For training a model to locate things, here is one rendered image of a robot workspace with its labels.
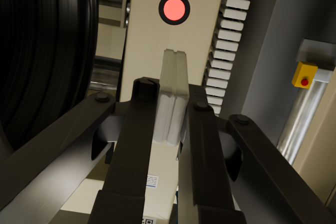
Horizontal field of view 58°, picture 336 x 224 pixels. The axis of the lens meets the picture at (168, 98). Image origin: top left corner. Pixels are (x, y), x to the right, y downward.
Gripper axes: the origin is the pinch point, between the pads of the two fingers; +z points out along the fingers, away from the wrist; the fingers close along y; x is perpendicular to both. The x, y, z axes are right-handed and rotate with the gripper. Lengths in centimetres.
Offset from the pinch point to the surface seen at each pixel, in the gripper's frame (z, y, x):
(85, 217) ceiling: 216, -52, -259
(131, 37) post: 28.6, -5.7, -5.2
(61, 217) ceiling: 212, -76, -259
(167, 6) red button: 28.1, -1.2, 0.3
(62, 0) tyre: 64, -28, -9
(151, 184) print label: 28.5, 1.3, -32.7
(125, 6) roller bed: 68, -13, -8
